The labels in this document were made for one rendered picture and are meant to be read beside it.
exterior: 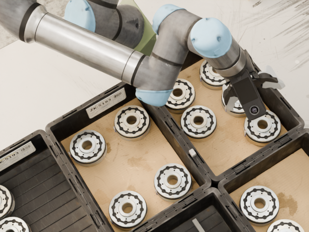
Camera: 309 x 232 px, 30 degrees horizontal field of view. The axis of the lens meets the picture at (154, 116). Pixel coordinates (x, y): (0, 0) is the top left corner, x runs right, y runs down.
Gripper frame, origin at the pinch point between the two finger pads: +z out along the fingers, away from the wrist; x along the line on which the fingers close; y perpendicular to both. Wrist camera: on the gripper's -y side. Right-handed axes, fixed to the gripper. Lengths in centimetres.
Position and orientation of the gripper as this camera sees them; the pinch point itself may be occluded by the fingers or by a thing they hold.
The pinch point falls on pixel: (257, 101)
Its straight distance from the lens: 147.4
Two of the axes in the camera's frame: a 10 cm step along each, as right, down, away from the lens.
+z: 4.3, 3.2, 8.5
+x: -8.7, 3.9, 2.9
